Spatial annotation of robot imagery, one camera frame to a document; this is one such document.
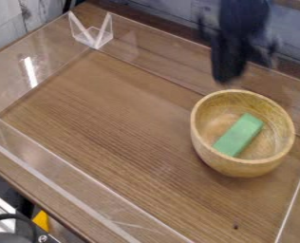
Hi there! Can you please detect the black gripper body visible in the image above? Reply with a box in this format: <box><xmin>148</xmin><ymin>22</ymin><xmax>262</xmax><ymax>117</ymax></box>
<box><xmin>196</xmin><ymin>0</ymin><xmax>281</xmax><ymax>67</ymax></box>

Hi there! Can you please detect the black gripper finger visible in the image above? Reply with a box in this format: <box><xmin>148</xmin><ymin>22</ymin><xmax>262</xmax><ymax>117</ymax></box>
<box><xmin>211</xmin><ymin>34</ymin><xmax>247</xmax><ymax>84</ymax></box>

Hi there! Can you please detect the green rectangular block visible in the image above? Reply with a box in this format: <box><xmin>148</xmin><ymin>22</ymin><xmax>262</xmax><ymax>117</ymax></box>
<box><xmin>212</xmin><ymin>113</ymin><xmax>263</xmax><ymax>157</ymax></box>

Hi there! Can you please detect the brown wooden bowl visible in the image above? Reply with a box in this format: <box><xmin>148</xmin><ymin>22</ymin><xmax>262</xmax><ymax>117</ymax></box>
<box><xmin>190</xmin><ymin>89</ymin><xmax>294</xmax><ymax>178</ymax></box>

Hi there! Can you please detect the yellow tag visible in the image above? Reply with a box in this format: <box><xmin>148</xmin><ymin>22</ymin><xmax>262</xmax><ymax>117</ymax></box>
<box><xmin>32</xmin><ymin>211</ymin><xmax>49</xmax><ymax>233</ymax></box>

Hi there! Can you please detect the clear acrylic corner bracket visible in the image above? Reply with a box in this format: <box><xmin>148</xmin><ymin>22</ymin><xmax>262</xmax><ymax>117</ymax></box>
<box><xmin>67</xmin><ymin>12</ymin><xmax>112</xmax><ymax>49</ymax></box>

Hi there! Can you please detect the clear acrylic tray wall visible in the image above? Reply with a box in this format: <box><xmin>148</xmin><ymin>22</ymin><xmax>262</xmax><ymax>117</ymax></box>
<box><xmin>0</xmin><ymin>119</ymin><xmax>192</xmax><ymax>243</ymax></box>

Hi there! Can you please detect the black cable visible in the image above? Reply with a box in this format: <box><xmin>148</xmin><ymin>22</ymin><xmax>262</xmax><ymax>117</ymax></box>
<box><xmin>0</xmin><ymin>212</ymin><xmax>35</xmax><ymax>243</ymax></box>

